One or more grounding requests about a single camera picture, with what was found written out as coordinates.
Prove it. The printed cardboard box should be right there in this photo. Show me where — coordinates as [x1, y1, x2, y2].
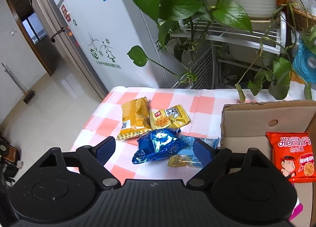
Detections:
[220, 100, 316, 227]

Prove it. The red snack packet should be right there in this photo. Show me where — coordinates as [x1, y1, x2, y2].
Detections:
[266, 132, 316, 183]

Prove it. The wicker basket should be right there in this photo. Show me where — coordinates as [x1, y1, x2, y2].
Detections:
[287, 5, 316, 36]

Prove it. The silver fridge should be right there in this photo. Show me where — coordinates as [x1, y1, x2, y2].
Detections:
[21, 0, 109, 100]

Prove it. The white slatted cabinet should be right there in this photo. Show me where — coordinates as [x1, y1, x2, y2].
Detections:
[191, 47, 218, 90]

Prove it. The blue ribbon roll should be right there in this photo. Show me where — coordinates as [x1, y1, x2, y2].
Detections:
[293, 42, 316, 78]

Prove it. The white fridge with tree print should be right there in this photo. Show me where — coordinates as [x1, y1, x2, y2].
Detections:
[54, 0, 179, 94]

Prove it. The green pothos plant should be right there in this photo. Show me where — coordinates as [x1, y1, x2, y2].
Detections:
[127, 0, 316, 103]

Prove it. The small yellow waffle packet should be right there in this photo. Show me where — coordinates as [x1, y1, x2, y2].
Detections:
[149, 104, 191, 130]

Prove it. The magenta wrapper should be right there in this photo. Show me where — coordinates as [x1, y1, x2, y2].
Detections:
[288, 197, 305, 221]

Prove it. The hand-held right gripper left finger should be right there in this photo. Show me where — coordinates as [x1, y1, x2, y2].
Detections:
[38, 136, 120, 187]

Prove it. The long-handled dustpan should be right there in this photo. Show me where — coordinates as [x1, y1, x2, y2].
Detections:
[1, 63, 35, 104]

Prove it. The white plant rack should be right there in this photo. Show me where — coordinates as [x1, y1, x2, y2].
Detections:
[170, 11, 288, 90]

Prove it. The light blue snack packet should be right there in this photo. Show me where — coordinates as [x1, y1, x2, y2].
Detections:
[168, 135, 220, 169]

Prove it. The orange white checkered tablecloth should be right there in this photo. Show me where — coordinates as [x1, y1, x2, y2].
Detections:
[70, 81, 316, 181]

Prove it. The shiny blue snack packet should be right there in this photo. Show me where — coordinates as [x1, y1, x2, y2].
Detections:
[132, 128, 188, 166]

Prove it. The red fridge sticker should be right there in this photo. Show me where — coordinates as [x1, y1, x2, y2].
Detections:
[60, 4, 72, 23]

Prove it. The long orange-yellow snack packet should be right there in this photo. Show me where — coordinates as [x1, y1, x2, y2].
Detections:
[116, 97, 151, 142]

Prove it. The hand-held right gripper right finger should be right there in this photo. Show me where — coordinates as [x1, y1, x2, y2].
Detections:
[188, 138, 269, 188]

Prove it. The brown door frame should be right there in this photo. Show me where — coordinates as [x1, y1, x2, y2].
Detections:
[5, 0, 60, 77]

